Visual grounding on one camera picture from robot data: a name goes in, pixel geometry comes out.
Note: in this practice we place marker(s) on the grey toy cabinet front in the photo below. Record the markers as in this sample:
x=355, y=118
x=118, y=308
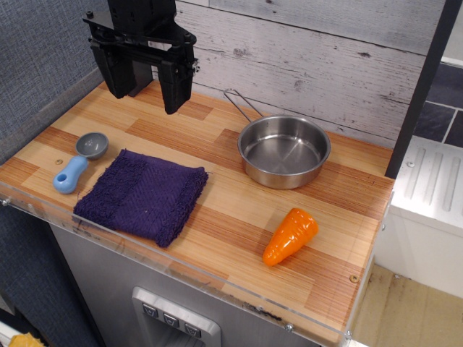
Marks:
x=106, y=280

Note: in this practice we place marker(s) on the silver dispenser button panel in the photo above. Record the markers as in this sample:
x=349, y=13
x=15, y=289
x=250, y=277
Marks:
x=165, y=323

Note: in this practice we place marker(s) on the dark vertical post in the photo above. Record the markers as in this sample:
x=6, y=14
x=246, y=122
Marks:
x=430, y=67

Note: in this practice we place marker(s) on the stainless steel pot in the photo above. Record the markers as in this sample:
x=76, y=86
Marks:
x=283, y=151

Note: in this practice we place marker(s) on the dark blue folded towel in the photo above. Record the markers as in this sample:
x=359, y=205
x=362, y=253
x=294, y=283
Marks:
x=145, y=196

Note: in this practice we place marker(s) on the yellow object at corner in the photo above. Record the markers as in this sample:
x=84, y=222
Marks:
x=25, y=340

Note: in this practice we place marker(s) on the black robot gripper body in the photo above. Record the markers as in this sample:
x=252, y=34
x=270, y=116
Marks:
x=141, y=31

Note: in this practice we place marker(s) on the blue spoon with grey bowl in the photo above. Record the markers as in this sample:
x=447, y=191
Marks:
x=90, y=146

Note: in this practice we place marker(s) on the orange plastic carrot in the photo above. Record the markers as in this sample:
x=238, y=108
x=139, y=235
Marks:
x=296, y=230

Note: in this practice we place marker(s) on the white toy sink unit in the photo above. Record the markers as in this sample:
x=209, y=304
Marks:
x=421, y=237

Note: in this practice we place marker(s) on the clear acrylic table edge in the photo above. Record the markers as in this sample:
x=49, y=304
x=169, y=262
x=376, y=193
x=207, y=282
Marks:
x=291, y=320

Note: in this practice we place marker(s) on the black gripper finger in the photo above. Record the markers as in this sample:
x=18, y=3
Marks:
x=176, y=84
x=116, y=69

